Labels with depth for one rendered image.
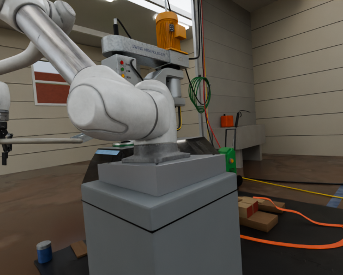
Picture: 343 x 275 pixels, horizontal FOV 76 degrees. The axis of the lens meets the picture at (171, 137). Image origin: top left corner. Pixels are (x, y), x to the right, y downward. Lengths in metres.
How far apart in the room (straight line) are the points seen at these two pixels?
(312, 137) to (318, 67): 1.67
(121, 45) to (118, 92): 1.38
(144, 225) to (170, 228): 0.07
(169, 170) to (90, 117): 0.25
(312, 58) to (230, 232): 5.96
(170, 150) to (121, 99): 0.27
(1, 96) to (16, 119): 6.23
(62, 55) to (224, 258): 0.80
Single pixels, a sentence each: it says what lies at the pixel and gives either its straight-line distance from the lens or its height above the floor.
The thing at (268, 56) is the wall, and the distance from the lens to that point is 6.91.
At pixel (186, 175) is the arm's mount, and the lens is 0.66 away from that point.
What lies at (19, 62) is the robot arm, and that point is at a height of 1.32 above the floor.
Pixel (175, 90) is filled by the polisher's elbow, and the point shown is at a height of 1.34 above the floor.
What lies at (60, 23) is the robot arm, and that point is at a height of 1.43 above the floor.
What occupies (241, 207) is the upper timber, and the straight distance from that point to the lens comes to 2.24.
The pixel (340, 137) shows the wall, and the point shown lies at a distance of 6.34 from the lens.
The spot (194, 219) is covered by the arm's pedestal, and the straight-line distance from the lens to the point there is 0.66.
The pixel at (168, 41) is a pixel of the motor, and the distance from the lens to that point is 2.42.
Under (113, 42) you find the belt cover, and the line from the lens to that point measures 1.91.
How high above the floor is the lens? 0.98
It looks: 3 degrees down
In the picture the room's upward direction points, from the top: 4 degrees counter-clockwise
